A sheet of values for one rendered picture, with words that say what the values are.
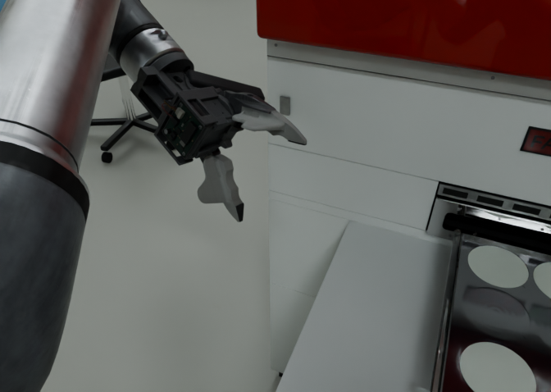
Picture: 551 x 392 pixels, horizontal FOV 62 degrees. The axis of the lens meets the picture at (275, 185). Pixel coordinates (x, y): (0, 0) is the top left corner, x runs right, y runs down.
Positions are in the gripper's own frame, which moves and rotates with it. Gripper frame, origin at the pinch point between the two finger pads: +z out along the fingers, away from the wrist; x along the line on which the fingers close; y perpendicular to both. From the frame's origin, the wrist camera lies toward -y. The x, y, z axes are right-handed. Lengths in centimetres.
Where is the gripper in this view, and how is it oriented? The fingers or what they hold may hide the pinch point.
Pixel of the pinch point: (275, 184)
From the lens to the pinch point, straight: 55.5
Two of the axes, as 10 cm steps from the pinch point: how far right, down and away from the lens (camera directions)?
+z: 6.4, 7.4, -2.1
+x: 5.3, -6.2, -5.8
